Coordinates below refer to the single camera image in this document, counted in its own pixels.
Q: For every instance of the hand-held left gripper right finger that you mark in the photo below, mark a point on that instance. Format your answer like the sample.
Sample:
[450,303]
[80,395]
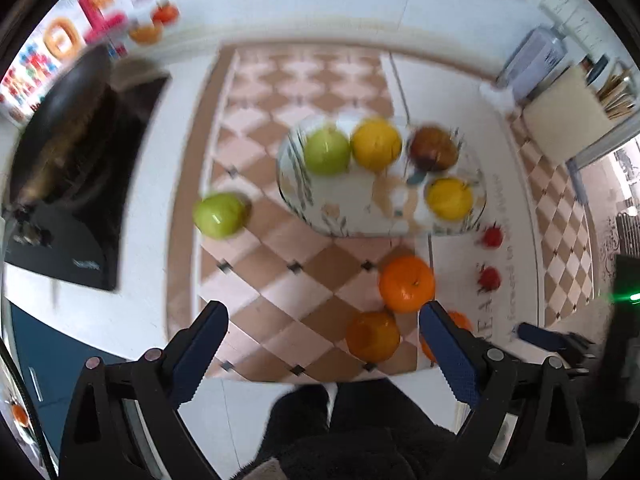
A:
[450,352]

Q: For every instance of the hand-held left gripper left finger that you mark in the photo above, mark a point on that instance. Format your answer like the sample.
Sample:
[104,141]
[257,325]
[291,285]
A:
[197,347]

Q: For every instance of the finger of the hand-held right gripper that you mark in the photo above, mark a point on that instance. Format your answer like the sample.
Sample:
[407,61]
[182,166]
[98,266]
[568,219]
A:
[542,336]

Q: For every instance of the orange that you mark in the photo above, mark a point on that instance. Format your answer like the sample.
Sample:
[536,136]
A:
[406,284]
[372,336]
[462,321]

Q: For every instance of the green apple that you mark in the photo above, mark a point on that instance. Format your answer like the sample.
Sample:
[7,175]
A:
[327,151]
[220,214]

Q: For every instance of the glass floral plate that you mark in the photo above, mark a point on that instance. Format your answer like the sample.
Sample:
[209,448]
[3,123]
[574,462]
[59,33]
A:
[350,205]

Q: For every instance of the small red fruit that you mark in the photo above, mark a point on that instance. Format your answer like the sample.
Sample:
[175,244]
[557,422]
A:
[492,236]
[489,278]

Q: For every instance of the checkered placemat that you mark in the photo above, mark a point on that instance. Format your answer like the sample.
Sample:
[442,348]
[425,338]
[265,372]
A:
[280,280]

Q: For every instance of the person's dark clothing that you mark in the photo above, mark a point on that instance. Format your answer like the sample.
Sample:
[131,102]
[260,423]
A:
[350,435]

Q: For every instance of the blue cabinet front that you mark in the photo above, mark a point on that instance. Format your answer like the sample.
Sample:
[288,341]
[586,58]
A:
[55,355]

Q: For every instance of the yellow lemon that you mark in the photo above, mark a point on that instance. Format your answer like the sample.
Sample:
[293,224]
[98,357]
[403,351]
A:
[376,143]
[449,198]

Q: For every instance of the black induction cooktop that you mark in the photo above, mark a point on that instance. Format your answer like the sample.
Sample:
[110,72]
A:
[95,220]

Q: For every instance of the dark red apple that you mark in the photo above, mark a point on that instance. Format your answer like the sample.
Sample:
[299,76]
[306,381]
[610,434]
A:
[433,148]

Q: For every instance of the cream chopstick holder box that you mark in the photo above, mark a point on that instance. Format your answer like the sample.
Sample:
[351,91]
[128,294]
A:
[567,115]

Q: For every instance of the black frying pan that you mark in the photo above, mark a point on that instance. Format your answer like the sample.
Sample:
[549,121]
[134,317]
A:
[60,130]

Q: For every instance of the clear plastic water jug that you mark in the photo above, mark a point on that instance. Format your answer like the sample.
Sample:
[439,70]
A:
[535,57]

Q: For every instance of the colourful wall poster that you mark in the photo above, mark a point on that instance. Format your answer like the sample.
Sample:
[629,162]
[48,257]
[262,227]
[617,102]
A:
[65,35]

